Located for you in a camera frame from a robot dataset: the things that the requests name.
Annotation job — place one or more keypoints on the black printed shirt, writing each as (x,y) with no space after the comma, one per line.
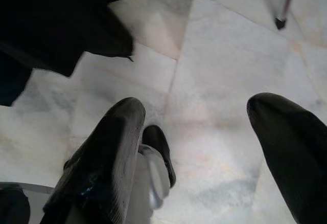
(51,24)

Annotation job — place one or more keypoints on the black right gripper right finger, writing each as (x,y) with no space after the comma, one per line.
(293,144)

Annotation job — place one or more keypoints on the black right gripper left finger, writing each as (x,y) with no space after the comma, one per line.
(107,162)

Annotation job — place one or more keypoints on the silver clothes rack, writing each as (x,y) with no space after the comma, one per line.
(283,9)

